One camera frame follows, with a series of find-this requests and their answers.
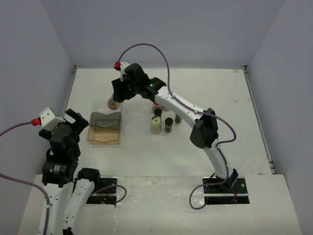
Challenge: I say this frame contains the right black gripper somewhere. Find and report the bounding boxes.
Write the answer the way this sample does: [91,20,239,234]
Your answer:
[112,76,140,103]

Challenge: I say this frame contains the black-knob bottle brown contents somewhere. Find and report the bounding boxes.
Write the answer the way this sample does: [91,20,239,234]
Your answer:
[107,94,122,110]

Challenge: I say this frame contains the black-knob bottle white contents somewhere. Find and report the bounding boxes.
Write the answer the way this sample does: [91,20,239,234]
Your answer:
[162,106,171,112]

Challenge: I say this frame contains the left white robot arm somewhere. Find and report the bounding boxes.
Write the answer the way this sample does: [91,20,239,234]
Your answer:
[38,108,102,235]

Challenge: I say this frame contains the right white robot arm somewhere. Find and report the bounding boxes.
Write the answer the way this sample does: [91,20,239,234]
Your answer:
[112,62,238,192]

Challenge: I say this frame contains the smoky grey plastic bin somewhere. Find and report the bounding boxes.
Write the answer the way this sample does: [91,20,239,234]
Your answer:
[89,112,122,128]

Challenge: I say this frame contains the clear plastic bin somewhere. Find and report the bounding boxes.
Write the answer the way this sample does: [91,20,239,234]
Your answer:
[91,100,123,115]

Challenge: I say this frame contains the pink lid spice bottle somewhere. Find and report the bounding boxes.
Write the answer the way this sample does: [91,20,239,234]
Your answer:
[152,103,162,113]

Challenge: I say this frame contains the black lid jar centre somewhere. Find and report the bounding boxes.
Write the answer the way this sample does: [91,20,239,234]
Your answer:
[154,108,162,118]

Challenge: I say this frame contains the yellow lid spice bottle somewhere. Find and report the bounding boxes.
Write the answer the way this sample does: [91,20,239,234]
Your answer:
[150,117,162,135]

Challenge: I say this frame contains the black lid pepper jar front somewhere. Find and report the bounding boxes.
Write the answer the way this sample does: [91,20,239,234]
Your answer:
[164,117,174,133]

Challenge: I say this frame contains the black lid pepper jar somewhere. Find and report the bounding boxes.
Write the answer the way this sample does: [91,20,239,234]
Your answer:
[174,114,182,124]
[164,117,174,133]

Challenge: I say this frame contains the black lid pepper jar right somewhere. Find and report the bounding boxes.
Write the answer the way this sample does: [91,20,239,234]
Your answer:
[174,114,182,124]

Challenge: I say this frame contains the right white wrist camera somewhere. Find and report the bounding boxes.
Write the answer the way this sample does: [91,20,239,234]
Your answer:
[114,61,130,77]

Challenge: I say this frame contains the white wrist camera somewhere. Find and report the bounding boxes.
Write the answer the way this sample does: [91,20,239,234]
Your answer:
[39,107,66,131]
[114,61,130,77]

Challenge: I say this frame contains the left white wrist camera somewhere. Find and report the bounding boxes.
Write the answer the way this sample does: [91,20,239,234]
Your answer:
[39,107,66,131]

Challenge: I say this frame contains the left aluminium table rail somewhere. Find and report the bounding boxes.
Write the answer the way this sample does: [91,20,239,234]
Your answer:
[65,64,80,110]

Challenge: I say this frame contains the aluminium table rail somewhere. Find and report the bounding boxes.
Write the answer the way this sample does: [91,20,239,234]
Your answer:
[239,65,276,174]
[65,64,80,110]

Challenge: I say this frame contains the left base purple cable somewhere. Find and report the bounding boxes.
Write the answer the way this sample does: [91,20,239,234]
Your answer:
[90,185,126,204]

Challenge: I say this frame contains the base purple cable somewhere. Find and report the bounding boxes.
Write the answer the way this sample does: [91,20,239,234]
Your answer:
[189,183,223,210]
[90,185,126,204]

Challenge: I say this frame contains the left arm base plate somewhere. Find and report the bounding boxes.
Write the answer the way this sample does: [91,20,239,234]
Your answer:
[86,176,117,205]

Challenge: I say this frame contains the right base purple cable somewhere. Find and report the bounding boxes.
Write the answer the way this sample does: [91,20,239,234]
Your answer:
[189,183,223,210]

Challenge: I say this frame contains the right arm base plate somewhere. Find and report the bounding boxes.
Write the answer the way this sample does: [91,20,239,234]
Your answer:
[202,177,250,205]

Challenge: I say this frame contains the right aluminium table rail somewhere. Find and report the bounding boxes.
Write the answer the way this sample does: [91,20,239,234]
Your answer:
[239,65,276,174]

